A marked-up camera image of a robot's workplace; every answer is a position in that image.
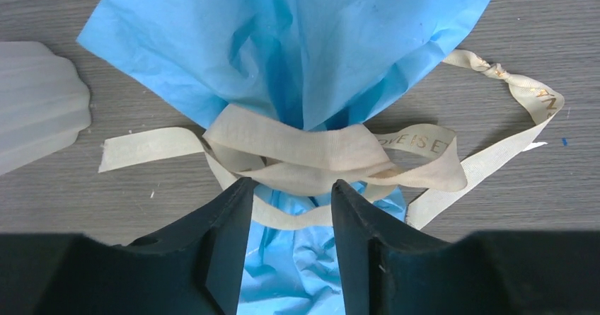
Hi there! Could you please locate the white ribbed vase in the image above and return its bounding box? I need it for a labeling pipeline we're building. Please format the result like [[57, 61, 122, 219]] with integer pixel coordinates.
[[1, 41, 92, 174]]

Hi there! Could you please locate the blue wrapping paper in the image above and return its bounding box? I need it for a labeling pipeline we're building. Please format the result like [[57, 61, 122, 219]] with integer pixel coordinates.
[[78, 0, 490, 314]]

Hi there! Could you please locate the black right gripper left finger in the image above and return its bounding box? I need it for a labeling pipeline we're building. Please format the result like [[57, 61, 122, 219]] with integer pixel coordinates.
[[1, 178, 255, 314]]

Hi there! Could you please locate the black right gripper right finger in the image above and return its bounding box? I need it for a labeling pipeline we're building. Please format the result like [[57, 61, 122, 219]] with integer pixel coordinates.
[[331, 180, 599, 314]]

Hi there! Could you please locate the beige printed ribbon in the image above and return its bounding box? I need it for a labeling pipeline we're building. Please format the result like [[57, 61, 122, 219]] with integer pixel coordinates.
[[98, 50, 565, 229]]

